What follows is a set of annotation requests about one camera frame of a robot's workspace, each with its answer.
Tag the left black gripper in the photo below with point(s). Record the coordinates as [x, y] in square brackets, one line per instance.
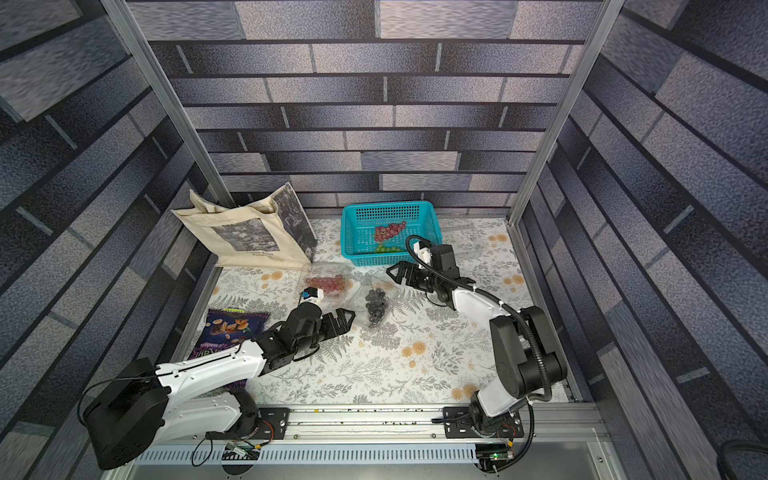
[345, 326]

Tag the red grape bunch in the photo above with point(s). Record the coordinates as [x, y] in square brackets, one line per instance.
[386, 232]
[331, 285]

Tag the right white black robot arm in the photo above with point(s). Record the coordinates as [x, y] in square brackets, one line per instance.
[528, 357]

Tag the black grape bunch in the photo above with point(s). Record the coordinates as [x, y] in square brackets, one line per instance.
[376, 305]

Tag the green grape bunch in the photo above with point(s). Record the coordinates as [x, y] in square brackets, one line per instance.
[388, 249]

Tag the clear clamshell container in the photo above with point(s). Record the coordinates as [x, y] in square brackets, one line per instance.
[328, 269]
[393, 293]

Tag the purple snack bag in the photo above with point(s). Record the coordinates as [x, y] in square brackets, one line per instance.
[227, 328]

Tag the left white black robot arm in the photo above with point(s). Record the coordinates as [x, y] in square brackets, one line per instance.
[147, 404]

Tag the beige canvas tote bag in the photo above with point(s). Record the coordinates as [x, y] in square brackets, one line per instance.
[273, 232]

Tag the teal plastic basket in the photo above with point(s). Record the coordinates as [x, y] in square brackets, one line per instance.
[359, 221]

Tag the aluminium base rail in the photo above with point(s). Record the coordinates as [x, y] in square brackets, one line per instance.
[559, 441]

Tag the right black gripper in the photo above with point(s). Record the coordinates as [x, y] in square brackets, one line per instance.
[414, 278]

